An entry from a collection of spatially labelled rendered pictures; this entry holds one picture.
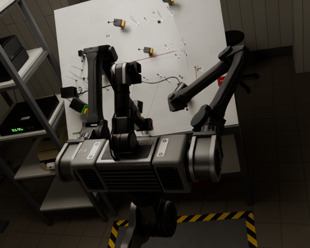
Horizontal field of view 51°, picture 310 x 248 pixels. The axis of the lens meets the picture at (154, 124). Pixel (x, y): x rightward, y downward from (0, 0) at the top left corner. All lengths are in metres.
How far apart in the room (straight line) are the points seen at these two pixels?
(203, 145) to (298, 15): 2.86
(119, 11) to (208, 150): 1.57
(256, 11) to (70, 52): 2.43
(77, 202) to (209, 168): 2.06
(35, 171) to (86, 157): 1.65
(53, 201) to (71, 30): 1.48
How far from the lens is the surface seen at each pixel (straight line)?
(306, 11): 3.76
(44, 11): 4.01
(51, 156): 2.61
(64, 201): 3.02
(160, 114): 2.16
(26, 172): 2.82
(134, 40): 2.30
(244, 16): 4.22
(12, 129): 2.49
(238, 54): 1.38
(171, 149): 1.03
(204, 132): 1.08
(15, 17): 4.26
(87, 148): 1.18
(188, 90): 1.58
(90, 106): 1.40
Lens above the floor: 2.21
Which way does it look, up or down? 36 degrees down
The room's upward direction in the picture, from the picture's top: 20 degrees counter-clockwise
